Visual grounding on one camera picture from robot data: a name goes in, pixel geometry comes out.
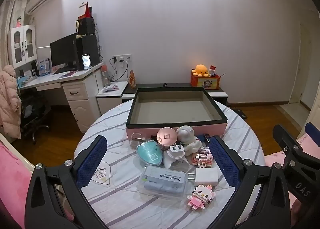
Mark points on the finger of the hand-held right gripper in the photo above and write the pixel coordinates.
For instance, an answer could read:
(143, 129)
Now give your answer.
(287, 144)
(313, 131)

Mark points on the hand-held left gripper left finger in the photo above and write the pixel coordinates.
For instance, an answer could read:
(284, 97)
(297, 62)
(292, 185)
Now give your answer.
(92, 162)

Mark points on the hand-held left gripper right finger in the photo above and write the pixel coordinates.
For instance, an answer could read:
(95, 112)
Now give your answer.
(223, 161)

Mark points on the pink cloth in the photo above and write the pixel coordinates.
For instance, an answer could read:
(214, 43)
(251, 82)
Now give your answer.
(272, 159)

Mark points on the pink and white brick figure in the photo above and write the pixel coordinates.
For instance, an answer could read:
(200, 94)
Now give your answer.
(202, 157)

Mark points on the white charger block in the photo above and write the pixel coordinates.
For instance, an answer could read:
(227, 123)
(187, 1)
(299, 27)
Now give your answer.
(206, 176)

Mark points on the small dark rectangular gadget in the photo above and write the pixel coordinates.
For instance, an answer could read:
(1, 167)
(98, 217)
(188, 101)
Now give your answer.
(206, 137)

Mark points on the pink cat brick figure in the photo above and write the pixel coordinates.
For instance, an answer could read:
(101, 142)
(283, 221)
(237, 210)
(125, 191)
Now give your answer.
(201, 194)

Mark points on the white astronaut figurine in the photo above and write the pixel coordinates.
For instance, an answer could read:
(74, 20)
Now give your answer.
(186, 134)

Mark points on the white plug adapter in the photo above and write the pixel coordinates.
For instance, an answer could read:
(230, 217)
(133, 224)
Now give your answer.
(175, 154)

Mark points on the black floor scale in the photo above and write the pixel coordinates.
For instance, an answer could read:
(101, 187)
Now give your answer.
(242, 114)

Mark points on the small clear plastic case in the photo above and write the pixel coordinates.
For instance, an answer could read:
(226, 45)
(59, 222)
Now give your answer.
(137, 139)

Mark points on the teal heart-shaped case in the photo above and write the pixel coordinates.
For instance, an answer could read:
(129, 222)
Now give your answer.
(150, 154)

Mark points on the round rose gold compact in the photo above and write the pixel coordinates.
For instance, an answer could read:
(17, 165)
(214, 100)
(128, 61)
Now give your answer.
(167, 137)

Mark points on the white low side cabinet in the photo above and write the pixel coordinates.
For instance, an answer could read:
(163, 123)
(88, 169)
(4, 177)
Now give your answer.
(110, 101)

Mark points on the white door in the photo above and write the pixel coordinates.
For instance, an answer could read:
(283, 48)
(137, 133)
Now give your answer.
(298, 69)

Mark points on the clear dental flosser box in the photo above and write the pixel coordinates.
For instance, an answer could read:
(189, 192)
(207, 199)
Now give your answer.
(162, 181)

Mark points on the white desk with drawers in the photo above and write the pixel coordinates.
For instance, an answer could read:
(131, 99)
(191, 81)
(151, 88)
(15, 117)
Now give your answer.
(77, 94)

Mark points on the pink box with dark rim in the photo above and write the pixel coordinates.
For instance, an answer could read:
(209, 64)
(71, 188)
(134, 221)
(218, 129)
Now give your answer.
(175, 109)

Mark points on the black office chair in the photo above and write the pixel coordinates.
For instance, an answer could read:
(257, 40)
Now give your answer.
(32, 116)

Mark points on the papers on side cabinet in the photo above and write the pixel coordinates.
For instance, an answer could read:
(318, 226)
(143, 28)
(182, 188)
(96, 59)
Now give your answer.
(110, 89)

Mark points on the red printed storage box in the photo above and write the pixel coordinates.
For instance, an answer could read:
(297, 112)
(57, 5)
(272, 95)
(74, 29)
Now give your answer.
(205, 83)

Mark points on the pink fleece blanket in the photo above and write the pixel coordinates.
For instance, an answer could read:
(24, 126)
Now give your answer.
(12, 181)

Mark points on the clear bottle with red cap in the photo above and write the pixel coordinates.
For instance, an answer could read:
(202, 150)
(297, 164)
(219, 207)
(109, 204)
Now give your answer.
(106, 76)

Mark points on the orange figurine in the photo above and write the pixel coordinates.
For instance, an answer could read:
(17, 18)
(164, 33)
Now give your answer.
(132, 80)

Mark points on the small red and white toy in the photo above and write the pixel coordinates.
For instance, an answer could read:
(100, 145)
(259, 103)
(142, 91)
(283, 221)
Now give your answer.
(213, 70)

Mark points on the orange octopus plush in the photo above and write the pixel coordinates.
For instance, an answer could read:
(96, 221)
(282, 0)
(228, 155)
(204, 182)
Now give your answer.
(200, 70)

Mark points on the black keyboard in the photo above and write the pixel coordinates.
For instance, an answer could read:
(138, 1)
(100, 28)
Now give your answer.
(63, 70)

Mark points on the smartphone on stand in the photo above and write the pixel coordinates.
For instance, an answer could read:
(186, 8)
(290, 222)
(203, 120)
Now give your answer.
(86, 62)

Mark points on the pink puffer jacket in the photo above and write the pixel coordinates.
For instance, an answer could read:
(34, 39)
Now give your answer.
(8, 101)

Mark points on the blue and white box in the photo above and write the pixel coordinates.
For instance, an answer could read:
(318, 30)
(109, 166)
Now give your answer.
(44, 67)

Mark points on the black computer tower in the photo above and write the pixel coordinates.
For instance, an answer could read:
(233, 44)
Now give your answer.
(87, 46)

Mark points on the black computer monitor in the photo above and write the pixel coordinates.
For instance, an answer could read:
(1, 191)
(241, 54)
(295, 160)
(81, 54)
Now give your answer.
(62, 49)

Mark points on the black speaker box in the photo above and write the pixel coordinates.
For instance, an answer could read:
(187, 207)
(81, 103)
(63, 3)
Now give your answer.
(87, 26)

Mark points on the white glass-door cabinet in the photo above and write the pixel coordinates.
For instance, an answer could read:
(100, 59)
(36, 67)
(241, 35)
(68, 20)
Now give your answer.
(22, 44)

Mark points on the small doll in red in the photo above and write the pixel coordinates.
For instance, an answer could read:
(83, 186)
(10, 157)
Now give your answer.
(18, 21)

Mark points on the white wall outlet strip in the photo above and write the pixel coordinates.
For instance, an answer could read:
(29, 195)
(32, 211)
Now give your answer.
(122, 58)

